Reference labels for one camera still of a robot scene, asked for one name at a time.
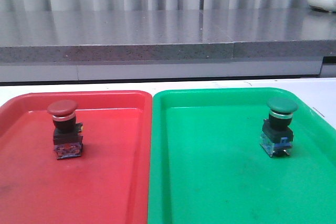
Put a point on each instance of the red mushroom push button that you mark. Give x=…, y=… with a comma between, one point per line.
x=67, y=136

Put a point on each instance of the green mushroom push button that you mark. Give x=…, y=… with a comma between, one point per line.
x=276, y=136

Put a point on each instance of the green plastic tray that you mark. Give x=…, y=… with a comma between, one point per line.
x=207, y=165

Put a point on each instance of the grey stone counter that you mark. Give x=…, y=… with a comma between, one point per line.
x=88, y=46

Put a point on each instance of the red plastic tray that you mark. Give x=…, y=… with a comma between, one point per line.
x=108, y=183

